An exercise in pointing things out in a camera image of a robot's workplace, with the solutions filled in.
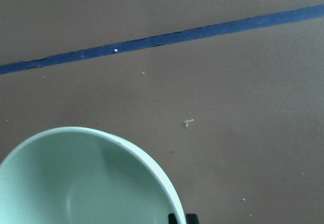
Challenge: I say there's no green bowl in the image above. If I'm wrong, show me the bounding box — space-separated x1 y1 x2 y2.
1 127 186 223

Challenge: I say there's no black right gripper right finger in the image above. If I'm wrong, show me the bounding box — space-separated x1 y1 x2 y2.
186 213 199 224

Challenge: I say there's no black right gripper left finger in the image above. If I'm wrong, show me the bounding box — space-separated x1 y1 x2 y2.
168 213 178 224

